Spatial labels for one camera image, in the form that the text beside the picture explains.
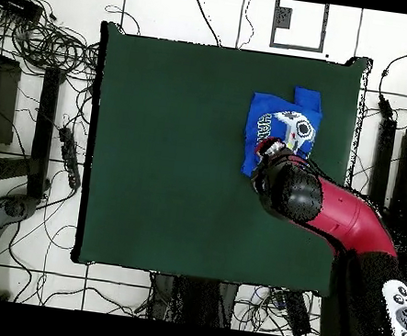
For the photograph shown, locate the dark green tablecloth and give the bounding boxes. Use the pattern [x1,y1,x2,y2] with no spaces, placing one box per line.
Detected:
[69,20,374,300]

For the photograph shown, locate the black power strip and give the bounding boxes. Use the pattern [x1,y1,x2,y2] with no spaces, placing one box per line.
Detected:
[51,125,89,191]

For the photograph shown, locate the black cable tangle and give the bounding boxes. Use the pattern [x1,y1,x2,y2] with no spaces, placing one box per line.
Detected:
[0,0,108,86]

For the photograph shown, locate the grey rectangular frame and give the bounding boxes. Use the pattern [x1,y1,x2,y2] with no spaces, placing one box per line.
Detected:
[268,0,331,54]

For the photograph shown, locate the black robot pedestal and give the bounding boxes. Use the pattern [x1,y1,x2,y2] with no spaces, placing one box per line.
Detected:
[146,272,241,330]

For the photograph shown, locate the blue printed shirt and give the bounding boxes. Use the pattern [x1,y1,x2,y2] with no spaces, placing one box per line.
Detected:
[238,80,327,186]

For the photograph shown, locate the black stand beam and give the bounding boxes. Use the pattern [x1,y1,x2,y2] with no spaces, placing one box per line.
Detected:
[364,116,399,211]
[25,66,67,200]

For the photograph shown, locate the black electronics box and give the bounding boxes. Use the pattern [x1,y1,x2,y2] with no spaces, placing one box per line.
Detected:
[0,0,46,25]

